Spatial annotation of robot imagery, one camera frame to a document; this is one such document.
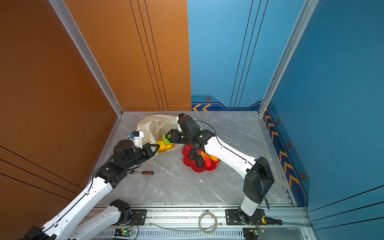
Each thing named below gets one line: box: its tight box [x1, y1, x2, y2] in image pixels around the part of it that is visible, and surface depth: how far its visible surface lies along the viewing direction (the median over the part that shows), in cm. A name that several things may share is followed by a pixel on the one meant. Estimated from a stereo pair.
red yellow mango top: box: [201, 151, 212, 168], surface depth 91 cm
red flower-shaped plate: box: [182, 144, 221, 173], surface depth 93 cm
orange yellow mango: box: [165, 143, 175, 151], surface depth 96 cm
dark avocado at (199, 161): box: [195, 154, 204, 169], surface depth 91 cm
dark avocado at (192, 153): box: [189, 148, 197, 161], surface depth 93 cm
